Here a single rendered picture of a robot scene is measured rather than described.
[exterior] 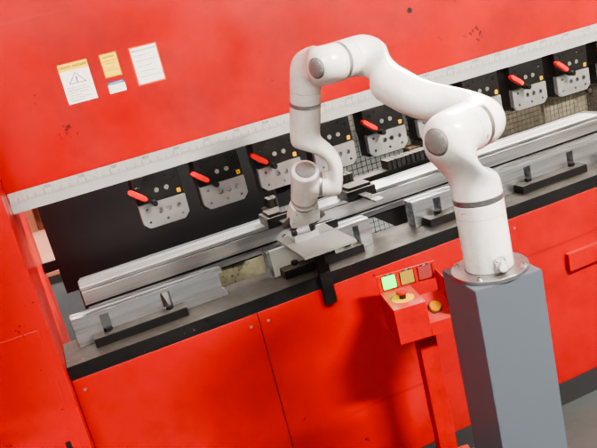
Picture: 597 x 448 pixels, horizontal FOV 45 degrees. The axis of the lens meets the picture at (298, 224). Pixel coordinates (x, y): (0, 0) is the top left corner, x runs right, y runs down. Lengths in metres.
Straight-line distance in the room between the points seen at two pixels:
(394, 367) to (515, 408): 0.78
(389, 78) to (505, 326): 0.66
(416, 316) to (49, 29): 1.37
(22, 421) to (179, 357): 0.48
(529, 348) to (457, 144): 0.56
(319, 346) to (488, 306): 0.84
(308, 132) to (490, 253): 0.64
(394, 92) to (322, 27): 0.68
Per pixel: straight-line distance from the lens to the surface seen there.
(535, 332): 1.89
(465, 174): 1.72
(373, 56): 1.92
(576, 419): 3.08
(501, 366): 1.88
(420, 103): 1.80
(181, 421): 2.44
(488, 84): 2.74
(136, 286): 2.64
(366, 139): 2.51
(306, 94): 2.05
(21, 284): 2.12
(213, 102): 2.32
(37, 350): 2.18
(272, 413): 2.52
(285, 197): 2.46
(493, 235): 1.79
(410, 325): 2.31
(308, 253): 2.25
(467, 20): 2.70
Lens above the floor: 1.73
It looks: 16 degrees down
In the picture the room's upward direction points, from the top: 14 degrees counter-clockwise
